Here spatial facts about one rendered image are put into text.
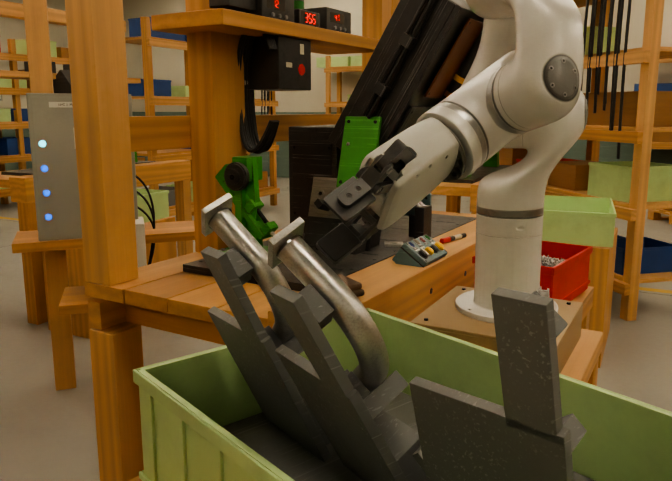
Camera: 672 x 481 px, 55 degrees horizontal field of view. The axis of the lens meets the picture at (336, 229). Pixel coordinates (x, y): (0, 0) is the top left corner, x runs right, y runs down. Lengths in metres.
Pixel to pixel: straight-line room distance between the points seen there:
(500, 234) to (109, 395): 1.04
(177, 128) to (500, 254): 1.02
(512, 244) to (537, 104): 0.54
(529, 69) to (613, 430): 0.44
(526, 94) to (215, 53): 1.28
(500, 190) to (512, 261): 0.13
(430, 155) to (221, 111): 1.26
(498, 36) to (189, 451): 0.78
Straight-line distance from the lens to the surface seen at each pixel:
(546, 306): 0.49
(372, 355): 0.62
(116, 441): 1.77
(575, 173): 4.86
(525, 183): 1.17
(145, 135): 1.78
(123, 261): 1.63
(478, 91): 0.72
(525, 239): 1.19
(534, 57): 0.68
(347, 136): 1.89
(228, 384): 0.96
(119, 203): 1.61
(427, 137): 0.66
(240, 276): 0.73
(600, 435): 0.88
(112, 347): 1.67
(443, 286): 1.76
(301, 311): 0.58
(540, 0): 0.72
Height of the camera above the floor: 1.29
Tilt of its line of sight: 10 degrees down
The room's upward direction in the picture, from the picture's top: straight up
